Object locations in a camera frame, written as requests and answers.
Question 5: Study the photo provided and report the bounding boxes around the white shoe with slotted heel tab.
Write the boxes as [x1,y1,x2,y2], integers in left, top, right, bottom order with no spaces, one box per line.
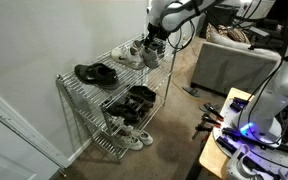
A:
[132,39,167,70]

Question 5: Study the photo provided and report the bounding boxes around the dark flip-flop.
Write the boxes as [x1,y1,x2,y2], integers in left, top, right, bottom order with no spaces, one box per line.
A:
[198,102,216,114]
[182,85,201,98]

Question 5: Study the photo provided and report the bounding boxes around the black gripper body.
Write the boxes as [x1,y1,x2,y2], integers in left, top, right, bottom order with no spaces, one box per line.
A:
[146,22,172,43]

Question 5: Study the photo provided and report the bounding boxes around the black shoe plain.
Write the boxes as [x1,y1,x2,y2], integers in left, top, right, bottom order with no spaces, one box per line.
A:
[117,104,142,125]

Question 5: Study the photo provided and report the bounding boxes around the silver wire shoe rack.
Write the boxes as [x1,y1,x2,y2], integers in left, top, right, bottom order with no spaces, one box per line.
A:
[55,33,179,164]

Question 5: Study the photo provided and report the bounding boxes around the grey couch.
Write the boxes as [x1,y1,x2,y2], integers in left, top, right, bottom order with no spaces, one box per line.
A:
[190,31,282,98]

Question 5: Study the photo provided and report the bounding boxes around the yellow cable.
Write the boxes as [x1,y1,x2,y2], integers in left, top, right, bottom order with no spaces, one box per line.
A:
[171,78,206,105]

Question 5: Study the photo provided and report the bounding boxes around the black Nike shoe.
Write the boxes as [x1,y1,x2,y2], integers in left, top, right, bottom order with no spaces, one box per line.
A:
[73,63,121,91]

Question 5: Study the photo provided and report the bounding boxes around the small white sneaker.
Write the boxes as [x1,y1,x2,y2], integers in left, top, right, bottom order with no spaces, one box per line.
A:
[113,131,144,152]
[130,128,154,147]

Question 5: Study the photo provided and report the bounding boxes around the black shoe with white swoosh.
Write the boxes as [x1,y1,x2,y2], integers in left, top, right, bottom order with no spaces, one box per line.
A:
[105,101,127,118]

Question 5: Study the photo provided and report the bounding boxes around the patterned brown pillow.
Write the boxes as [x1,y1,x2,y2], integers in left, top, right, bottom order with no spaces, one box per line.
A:
[205,23,252,46]

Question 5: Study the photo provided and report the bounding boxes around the black slide sandal white stripes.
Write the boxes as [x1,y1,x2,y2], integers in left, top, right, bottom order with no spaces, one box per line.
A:
[125,96,154,113]

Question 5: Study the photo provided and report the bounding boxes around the white VR controller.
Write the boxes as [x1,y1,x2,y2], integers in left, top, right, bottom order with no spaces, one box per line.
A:
[225,143,262,180]

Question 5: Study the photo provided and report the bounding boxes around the small door stop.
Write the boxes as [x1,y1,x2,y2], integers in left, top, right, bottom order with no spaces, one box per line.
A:
[58,168,69,179]

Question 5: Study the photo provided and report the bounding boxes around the white Nike shoe green insole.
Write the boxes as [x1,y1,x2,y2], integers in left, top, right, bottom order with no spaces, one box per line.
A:
[110,44,147,71]

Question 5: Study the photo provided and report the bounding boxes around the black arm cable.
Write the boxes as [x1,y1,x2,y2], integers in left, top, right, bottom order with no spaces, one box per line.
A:
[166,18,197,52]

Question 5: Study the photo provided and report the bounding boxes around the black mounting clamp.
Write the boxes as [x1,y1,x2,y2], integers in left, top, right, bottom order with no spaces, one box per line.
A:
[215,135,249,158]
[229,96,252,113]
[221,127,249,140]

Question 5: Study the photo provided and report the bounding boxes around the white door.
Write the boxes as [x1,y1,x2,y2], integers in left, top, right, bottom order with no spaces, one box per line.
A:
[0,82,72,180]

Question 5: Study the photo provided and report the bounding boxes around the black clamp with red handle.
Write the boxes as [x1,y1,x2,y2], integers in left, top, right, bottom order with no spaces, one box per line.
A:
[201,113,222,130]
[191,123,215,140]
[203,102,225,123]

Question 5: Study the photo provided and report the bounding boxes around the grey round base plate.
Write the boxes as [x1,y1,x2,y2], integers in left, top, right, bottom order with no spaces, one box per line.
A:
[213,109,288,180]

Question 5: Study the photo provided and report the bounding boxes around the wooden table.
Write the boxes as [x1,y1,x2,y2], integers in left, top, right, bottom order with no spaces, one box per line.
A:
[198,87,288,180]

